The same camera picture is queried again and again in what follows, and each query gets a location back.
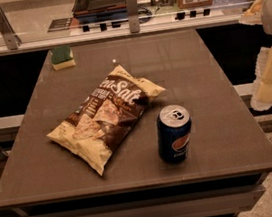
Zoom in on yellow brown chips bag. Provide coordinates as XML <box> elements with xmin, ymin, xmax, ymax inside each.
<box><xmin>48</xmin><ymin>65</ymin><xmax>165</xmax><ymax>174</ymax></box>

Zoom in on dark stacked trays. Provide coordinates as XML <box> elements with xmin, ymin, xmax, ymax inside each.
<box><xmin>72</xmin><ymin>0</ymin><xmax>128</xmax><ymax>24</ymax></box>

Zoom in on left metal glass bracket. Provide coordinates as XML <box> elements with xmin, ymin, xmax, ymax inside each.
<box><xmin>0</xmin><ymin>7</ymin><xmax>21</xmax><ymax>50</ymax></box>

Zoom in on blue pepsi can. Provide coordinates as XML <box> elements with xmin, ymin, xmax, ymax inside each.
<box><xmin>156</xmin><ymin>104</ymin><xmax>192</xmax><ymax>164</ymax></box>

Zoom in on middle metal glass bracket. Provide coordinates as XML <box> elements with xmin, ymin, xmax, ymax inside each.
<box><xmin>126</xmin><ymin>0</ymin><xmax>140</xmax><ymax>33</ymax></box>

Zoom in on green yellow sponge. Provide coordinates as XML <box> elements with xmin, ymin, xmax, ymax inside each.
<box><xmin>50</xmin><ymin>46</ymin><xmax>76</xmax><ymax>70</ymax></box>

